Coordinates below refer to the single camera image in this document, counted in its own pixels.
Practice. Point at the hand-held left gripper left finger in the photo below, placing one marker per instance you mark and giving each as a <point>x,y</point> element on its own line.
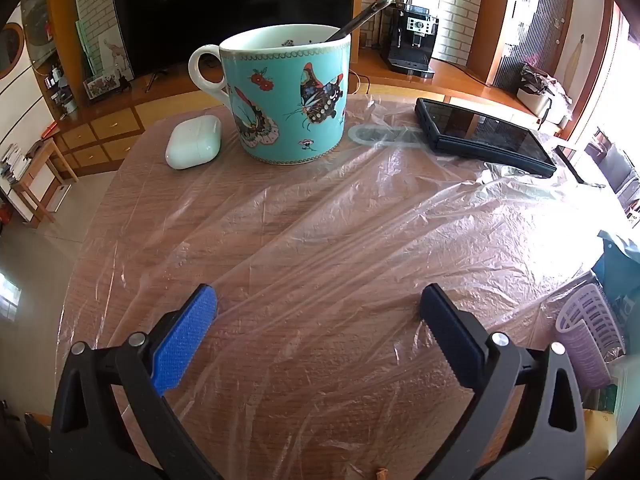
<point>185,340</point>

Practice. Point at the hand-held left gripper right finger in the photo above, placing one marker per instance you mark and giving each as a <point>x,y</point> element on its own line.
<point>452,335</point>

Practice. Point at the white plastic box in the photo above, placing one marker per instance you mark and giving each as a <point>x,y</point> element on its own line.
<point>620,385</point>

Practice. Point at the clear plastic table cover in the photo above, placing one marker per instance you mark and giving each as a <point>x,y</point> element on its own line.
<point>325,220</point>

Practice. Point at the gold cardboard box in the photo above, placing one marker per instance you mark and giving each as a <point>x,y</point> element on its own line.
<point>600,435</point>

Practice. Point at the white earbuds case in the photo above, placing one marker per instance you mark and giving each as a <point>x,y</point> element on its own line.
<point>192,142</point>

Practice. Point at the black tablet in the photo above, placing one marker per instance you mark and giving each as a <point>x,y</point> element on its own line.
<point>480,132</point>

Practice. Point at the black phone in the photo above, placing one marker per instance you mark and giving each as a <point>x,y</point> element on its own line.
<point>567,157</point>

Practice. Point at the wooden tv cabinet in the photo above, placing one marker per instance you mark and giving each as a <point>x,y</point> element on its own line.
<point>110,130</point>

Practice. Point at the grey chair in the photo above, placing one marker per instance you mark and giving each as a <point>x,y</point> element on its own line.
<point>620,170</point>

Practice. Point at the small wooden side table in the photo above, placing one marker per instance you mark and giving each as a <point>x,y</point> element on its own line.
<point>40,152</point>

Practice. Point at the stack of books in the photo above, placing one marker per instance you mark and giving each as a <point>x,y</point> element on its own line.
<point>10,162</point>

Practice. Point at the grey bag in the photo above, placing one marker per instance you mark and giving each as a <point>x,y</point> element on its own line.
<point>540,100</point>

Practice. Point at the turquoise butterfly mug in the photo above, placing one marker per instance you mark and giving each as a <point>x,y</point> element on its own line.
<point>290,110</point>

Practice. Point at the giraffe picture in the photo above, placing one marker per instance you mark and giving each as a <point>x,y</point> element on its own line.
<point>115,55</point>

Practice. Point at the black coffee machine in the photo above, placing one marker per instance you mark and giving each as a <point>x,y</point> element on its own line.
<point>407,40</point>

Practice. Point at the metal spoon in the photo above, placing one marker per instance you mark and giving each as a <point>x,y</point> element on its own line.
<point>360,17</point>

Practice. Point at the black television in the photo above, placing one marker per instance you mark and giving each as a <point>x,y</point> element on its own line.
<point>225,10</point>

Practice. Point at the glass display cabinet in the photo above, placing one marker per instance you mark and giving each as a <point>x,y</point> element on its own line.
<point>45,35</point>

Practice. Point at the round wooden mirror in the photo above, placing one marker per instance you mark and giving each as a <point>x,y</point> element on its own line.
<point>10,50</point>

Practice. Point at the floral picture frame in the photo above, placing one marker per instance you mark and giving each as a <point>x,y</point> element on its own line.
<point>102,87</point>

